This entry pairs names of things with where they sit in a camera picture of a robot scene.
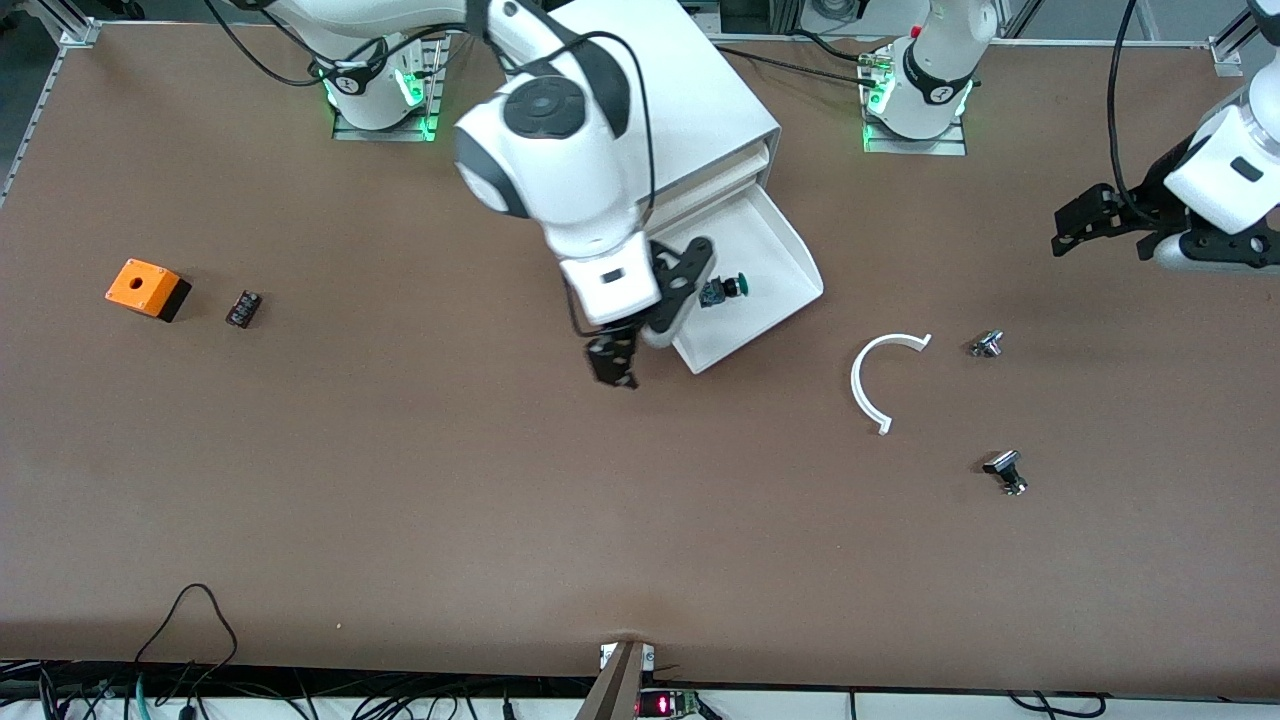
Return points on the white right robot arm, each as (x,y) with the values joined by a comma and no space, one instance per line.
(560,150)

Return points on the upper metal bolt fitting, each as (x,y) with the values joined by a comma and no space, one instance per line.
(987,344)

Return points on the orange box with hole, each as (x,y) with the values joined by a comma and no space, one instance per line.
(135,285)

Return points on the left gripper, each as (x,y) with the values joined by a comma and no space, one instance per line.
(1138,218)

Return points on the white high drawer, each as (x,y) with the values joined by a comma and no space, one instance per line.
(720,175)

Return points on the white drawer cabinet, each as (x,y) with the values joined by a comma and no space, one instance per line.
(700,90)

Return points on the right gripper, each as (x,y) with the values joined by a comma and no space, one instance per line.
(611,352)

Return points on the device with red light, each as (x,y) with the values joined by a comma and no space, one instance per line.
(665,705)

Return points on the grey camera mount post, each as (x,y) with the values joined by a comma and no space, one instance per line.
(615,685)

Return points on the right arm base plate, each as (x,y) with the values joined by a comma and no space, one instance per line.
(425,115)

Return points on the black and silver switch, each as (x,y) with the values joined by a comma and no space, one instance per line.
(1005,470)

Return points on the white low drawer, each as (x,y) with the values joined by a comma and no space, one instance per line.
(775,250)

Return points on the white curved plastic arc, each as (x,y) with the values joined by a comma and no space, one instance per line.
(856,385)

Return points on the green push button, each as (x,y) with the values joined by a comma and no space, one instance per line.
(725,290)

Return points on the aluminium frame rail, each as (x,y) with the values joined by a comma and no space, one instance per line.
(40,110)

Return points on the small black terminal block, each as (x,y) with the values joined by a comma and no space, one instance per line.
(243,309)

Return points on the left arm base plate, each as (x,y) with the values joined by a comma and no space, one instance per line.
(915,145)

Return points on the aluminium frame corner bracket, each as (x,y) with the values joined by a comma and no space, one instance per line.
(1227,55)

